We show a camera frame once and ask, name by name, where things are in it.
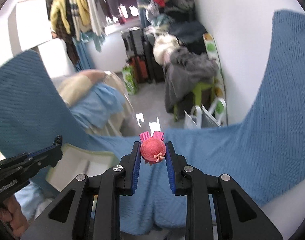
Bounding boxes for pink hat hair clip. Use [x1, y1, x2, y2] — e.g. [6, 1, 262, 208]
[140, 131, 167, 165]

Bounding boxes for left hand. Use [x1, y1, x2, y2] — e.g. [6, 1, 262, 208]
[0, 194, 29, 239]

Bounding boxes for green open cardboard box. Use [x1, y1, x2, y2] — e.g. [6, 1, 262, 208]
[46, 144, 120, 191]

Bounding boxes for light blue bed sheet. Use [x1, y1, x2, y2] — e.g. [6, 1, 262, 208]
[15, 82, 128, 220]

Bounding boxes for beige pink pillow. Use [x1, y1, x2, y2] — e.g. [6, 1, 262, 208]
[56, 69, 108, 108]

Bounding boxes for blue textured chair cover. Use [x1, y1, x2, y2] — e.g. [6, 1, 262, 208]
[0, 9, 305, 235]

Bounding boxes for white tote bag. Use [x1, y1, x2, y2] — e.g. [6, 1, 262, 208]
[183, 98, 226, 129]

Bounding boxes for red suitcase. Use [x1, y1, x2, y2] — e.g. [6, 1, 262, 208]
[127, 56, 152, 83]

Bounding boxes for green dotted rolled mat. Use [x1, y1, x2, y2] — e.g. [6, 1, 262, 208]
[202, 32, 228, 126]

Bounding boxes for white cabinet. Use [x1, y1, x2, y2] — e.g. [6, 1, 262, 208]
[8, 0, 74, 78]

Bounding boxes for hanging clothes on rack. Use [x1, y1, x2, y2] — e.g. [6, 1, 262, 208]
[48, 0, 194, 72]

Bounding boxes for green plastic stool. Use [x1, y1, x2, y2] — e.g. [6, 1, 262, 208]
[173, 82, 215, 121]

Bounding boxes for grey fleece blanket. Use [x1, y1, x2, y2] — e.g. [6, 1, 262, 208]
[163, 47, 219, 113]

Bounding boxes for pile of clothes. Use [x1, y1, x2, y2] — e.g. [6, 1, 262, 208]
[143, 0, 207, 65]

